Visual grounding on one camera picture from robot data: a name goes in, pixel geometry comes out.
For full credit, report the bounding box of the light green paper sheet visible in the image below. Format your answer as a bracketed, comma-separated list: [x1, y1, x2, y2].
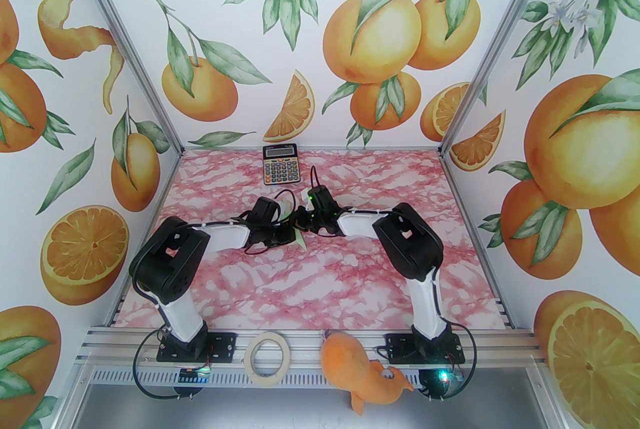
[279, 202, 307, 249]

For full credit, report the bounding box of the grey desk calculator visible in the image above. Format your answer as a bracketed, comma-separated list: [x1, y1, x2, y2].
[262, 143, 299, 186]

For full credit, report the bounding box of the beige masking tape roll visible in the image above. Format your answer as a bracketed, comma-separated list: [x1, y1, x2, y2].
[245, 331, 291, 387]

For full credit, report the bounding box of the orange plush toy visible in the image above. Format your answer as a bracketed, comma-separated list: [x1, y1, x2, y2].
[320, 331, 416, 416]

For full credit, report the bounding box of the small left controller board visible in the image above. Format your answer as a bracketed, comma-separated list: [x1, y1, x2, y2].
[179, 367, 212, 386]

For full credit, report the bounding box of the right controller board green light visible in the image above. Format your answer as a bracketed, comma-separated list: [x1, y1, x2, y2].
[420, 368, 465, 394]

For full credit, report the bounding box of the black left wrist camera cable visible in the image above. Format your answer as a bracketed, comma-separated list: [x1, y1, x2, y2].
[274, 188, 297, 220]

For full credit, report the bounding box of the aluminium back edge rail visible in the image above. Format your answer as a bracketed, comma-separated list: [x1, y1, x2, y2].
[181, 146, 442, 152]

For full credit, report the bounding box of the aluminium front mounting rail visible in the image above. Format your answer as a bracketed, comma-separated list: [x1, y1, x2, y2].
[75, 325, 551, 372]

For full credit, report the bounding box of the aluminium table edge rail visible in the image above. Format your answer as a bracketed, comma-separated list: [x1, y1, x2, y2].
[104, 152, 183, 328]
[441, 153, 515, 329]

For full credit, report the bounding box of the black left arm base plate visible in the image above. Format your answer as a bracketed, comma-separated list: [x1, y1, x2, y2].
[156, 332, 237, 363]

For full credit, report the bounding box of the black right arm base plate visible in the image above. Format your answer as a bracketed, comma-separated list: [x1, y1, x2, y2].
[385, 333, 466, 366]

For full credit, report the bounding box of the black left base cable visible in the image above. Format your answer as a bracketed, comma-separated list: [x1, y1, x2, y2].
[131, 331, 212, 402]

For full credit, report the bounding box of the black base cable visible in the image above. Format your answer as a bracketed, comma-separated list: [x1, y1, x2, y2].
[417, 327, 479, 402]
[131, 331, 212, 402]

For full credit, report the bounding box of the black right base cable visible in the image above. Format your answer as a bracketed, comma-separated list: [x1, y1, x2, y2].
[417, 327, 479, 402]

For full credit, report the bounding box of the aluminium frame corner post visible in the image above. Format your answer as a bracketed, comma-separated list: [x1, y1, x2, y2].
[436, 0, 571, 157]
[54, 0, 185, 154]

